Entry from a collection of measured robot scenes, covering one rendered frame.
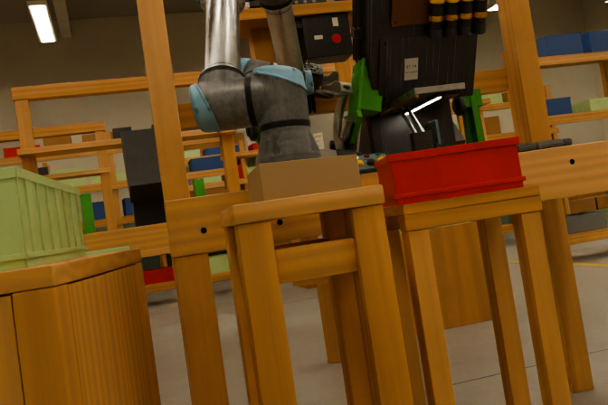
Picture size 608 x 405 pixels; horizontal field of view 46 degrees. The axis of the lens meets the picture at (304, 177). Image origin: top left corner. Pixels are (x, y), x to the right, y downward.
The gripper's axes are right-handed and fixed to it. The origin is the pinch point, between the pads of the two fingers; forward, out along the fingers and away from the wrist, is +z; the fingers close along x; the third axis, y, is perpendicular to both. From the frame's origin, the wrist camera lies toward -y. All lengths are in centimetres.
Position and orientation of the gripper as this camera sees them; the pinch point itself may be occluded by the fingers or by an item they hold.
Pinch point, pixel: (343, 91)
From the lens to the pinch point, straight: 233.5
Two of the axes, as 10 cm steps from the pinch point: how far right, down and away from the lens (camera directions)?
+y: 2.2, -7.6, -6.1
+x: -0.5, -6.3, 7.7
